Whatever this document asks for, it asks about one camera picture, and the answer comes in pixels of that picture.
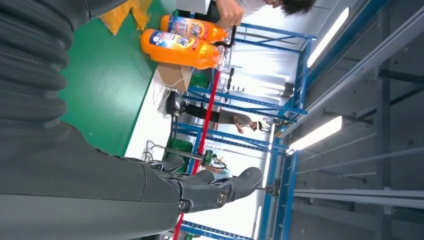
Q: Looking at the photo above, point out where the white table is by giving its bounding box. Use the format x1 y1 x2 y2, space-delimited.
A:
124 71 200 163

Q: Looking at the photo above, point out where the person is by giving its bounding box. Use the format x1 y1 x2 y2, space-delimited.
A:
214 0 318 30
183 103 263 135

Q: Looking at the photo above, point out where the yellow taped cardboard mat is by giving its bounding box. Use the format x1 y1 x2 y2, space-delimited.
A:
98 0 154 36

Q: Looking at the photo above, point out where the white cable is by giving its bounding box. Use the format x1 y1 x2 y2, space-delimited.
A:
162 66 196 89

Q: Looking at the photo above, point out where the black cable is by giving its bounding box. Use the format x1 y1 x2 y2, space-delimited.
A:
141 139 167 163

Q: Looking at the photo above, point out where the red vertical post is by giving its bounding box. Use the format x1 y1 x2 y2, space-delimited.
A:
172 68 222 240

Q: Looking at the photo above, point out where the brown cardboard box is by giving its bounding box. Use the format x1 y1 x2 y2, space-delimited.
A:
156 62 195 93

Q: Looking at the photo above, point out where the long ceiling light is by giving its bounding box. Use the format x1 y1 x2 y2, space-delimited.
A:
306 7 351 69
286 115 344 155

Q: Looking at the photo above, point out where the green crate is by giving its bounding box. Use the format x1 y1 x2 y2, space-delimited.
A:
163 137 194 174
191 70 210 91

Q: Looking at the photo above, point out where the blue metal rack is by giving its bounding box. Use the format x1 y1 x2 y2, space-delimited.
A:
171 21 317 240

